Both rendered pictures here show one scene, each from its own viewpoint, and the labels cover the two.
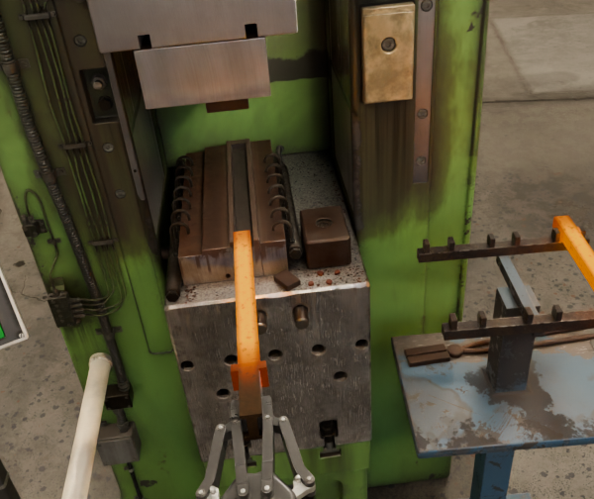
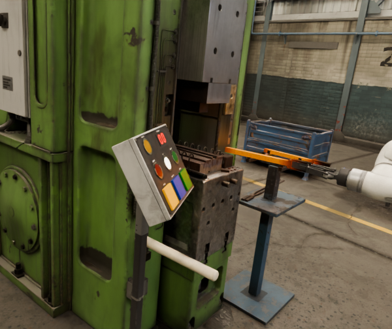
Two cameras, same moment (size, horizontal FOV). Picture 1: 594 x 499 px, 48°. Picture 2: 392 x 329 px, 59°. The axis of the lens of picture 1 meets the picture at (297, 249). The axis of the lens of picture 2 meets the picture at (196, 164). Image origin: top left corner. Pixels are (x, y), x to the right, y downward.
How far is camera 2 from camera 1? 1.52 m
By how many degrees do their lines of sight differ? 50
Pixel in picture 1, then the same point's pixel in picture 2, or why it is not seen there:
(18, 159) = (140, 130)
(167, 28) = (216, 76)
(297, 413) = (221, 230)
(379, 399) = not seen: hidden behind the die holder
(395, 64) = (232, 102)
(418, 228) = not seen: hidden behind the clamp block
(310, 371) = (227, 208)
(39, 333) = not seen: outside the picture
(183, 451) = (152, 289)
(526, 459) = (233, 263)
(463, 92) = (238, 114)
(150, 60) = (211, 86)
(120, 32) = (208, 76)
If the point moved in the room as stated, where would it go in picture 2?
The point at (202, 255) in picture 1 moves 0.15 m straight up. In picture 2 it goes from (205, 162) to (208, 133)
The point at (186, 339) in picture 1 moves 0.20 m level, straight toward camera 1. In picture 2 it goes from (206, 196) to (245, 206)
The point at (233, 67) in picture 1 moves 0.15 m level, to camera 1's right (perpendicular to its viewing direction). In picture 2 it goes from (225, 92) to (241, 93)
